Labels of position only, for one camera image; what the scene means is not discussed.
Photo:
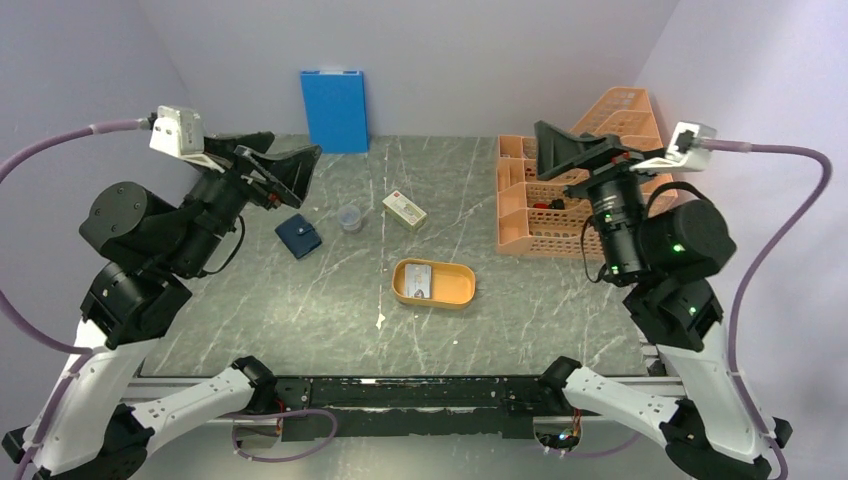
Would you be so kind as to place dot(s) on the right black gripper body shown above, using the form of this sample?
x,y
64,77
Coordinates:
x,y
608,168

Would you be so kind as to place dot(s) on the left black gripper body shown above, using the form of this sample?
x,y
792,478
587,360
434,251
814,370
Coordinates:
x,y
256,187

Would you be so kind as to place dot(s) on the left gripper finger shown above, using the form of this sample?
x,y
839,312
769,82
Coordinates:
x,y
224,145
288,175

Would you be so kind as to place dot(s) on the blue leather card holder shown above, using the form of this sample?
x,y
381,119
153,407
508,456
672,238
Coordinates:
x,y
299,236

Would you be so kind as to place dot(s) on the orange oval tray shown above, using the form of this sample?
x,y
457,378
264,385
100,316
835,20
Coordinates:
x,y
453,285

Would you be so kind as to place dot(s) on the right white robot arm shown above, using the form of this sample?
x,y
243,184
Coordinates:
x,y
665,261

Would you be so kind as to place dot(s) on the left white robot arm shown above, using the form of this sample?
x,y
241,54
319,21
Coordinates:
x,y
86,430

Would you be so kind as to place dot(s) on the stack of grey VIP cards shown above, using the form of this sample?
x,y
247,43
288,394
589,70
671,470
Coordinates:
x,y
417,280

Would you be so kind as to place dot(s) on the red black item in organizer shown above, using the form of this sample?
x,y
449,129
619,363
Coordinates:
x,y
555,204

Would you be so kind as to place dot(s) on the orange mesh file organizer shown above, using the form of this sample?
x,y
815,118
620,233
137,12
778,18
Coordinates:
x,y
534,217

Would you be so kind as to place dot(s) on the small clear plastic cup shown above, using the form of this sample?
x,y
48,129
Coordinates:
x,y
350,218

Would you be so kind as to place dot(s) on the blue rectangular box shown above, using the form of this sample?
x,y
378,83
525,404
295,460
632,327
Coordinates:
x,y
335,107

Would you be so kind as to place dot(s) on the small green white box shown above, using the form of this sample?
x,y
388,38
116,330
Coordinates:
x,y
404,210

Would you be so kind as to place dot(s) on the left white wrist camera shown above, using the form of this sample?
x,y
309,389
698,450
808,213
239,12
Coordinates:
x,y
178,132

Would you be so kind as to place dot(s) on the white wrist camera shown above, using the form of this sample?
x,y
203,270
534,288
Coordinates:
x,y
178,132
684,153

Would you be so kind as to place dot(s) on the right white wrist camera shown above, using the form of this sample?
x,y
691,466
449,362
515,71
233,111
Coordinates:
x,y
684,153

